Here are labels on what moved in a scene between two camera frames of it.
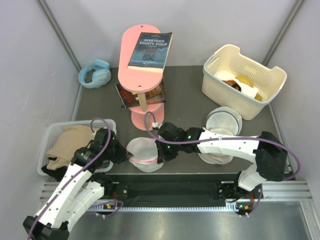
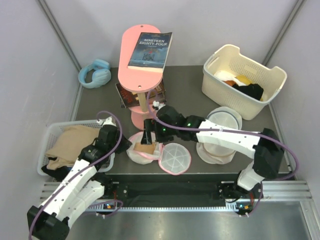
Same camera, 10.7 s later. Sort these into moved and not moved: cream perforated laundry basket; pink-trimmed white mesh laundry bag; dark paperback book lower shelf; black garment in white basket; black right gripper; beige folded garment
Moved: black right gripper; pink-trimmed white mesh laundry bag
Not moved: beige folded garment; cream perforated laundry basket; dark paperback book lower shelf; black garment in white basket
